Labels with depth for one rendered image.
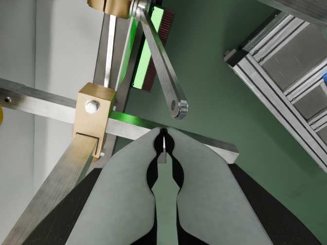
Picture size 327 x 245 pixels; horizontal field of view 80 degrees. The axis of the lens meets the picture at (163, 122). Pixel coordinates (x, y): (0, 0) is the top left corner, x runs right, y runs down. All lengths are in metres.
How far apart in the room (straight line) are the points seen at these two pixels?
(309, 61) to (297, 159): 0.85
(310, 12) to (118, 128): 0.30
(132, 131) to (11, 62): 0.30
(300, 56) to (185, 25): 0.56
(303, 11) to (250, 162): 1.39
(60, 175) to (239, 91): 1.14
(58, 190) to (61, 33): 0.38
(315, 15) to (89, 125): 0.33
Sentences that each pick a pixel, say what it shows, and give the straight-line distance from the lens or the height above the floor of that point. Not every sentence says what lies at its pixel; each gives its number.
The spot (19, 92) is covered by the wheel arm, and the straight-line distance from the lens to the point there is 0.38.
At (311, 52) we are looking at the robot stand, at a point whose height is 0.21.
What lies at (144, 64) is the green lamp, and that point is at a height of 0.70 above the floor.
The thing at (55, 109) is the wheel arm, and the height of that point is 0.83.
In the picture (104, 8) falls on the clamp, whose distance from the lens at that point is 0.26.
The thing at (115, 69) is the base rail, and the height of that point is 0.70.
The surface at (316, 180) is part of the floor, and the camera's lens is 2.03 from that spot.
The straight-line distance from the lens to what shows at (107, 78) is 0.44.
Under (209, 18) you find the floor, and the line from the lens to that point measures 1.15.
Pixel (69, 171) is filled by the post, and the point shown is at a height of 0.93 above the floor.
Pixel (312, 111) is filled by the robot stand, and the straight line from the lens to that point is 1.29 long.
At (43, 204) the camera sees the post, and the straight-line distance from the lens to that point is 0.26.
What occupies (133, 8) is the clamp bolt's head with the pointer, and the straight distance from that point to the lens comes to 0.26.
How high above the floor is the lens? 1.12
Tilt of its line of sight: 61 degrees down
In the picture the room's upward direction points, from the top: 178 degrees clockwise
